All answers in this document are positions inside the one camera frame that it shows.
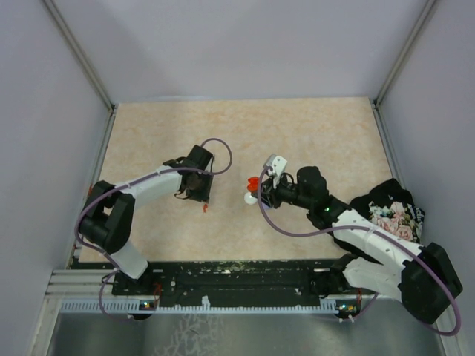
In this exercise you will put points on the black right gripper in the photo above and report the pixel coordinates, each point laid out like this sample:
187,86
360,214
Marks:
269,194

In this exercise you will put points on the white round charging case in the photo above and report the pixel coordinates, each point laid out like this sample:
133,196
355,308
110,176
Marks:
250,199

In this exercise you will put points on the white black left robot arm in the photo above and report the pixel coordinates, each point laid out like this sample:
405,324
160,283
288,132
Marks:
106,220

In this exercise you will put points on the aluminium frame post right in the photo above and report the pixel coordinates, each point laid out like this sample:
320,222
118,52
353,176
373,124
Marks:
406,50

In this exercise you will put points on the aluminium frame post left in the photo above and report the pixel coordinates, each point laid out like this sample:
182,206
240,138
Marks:
78,53

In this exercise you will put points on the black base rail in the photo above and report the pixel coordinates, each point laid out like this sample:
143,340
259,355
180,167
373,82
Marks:
238,283

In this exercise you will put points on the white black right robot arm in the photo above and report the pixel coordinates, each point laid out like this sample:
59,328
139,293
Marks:
421,278

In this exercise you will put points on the orange round charging case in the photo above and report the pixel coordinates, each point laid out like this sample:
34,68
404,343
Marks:
253,184

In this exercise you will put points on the black floral cloth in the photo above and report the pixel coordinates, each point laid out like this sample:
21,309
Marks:
391,207

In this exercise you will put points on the aluminium frame post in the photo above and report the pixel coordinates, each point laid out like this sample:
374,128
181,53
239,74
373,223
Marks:
406,50
78,53

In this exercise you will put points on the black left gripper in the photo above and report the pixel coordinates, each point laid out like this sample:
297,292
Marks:
204,195

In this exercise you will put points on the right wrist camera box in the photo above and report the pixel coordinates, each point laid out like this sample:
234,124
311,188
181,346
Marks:
274,167

